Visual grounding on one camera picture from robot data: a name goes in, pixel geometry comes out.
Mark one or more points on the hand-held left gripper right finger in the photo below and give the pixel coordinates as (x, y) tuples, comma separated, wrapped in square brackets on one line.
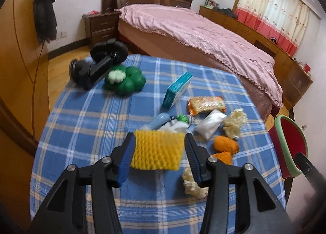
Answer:
[(194, 162)]

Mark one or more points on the black hanging jacket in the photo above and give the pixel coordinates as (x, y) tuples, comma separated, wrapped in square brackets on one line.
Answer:
[(44, 14)]

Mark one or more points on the yellow wooden wardrobe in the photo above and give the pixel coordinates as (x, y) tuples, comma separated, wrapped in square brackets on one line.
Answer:
[(17, 70)]

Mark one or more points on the light blue bottle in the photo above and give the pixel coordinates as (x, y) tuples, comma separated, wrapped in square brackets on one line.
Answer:
[(159, 121)]

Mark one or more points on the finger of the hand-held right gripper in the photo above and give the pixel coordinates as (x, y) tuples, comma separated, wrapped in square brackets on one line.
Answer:
[(309, 170)]

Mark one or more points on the small black desk item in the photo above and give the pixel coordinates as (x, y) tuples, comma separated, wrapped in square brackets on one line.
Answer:
[(274, 40)]

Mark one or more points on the pink checked blanket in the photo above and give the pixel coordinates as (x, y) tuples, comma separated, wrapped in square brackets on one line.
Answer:
[(191, 37)]

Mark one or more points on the white foam net sleeve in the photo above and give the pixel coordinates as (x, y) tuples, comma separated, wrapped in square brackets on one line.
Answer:
[(235, 121), (191, 186)]

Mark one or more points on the red items on nightstand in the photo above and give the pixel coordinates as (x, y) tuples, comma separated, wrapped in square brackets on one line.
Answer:
[(93, 12)]

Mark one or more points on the wooden cabinet row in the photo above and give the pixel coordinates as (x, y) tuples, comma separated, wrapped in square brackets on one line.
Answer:
[(287, 70)]

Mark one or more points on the white wall socket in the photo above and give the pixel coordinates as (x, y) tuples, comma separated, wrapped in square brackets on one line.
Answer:
[(64, 34)]

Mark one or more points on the white crumpled tissue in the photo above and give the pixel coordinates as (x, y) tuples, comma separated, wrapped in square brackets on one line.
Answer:
[(175, 128)]

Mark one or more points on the orange wrapper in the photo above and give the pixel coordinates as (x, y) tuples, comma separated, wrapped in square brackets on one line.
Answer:
[(225, 147)]

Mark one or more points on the orange snack packet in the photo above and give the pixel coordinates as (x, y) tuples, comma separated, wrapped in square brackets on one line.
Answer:
[(206, 104)]

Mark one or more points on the blue plaid tablecloth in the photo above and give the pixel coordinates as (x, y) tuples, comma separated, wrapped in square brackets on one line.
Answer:
[(89, 121)]

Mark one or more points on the black wheeled device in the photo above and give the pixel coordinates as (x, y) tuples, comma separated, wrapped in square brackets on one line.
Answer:
[(99, 70)]

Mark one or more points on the brown bed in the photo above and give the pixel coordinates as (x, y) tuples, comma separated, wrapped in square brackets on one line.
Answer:
[(142, 40)]

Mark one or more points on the small green toy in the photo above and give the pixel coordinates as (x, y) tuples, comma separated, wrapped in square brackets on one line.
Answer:
[(182, 118)]

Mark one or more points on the green clover-shaped container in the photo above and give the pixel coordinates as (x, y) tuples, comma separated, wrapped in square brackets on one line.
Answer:
[(130, 82)]

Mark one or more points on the dark wooden nightstand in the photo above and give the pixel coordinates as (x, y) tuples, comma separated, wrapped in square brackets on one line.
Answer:
[(101, 27)]

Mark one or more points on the white plastic bag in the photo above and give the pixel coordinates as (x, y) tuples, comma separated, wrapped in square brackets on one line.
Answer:
[(210, 124)]

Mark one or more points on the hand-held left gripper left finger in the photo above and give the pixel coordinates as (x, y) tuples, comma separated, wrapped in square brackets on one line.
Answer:
[(126, 162)]

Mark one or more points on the cream and red curtain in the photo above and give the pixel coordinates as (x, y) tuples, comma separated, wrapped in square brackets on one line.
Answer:
[(275, 9)]

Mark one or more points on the teal cardboard box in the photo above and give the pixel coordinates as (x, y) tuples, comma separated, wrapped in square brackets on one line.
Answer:
[(178, 88)]

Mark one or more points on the red bin with green rim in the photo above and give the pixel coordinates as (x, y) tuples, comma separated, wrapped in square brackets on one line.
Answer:
[(293, 142)]

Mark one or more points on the dark clothes pile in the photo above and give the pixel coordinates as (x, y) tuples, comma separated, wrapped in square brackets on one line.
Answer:
[(225, 12)]

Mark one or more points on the red box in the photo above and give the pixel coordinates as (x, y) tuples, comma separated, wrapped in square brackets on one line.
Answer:
[(307, 68)]

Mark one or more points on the row of books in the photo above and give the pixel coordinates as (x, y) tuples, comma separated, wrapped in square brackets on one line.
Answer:
[(211, 3)]

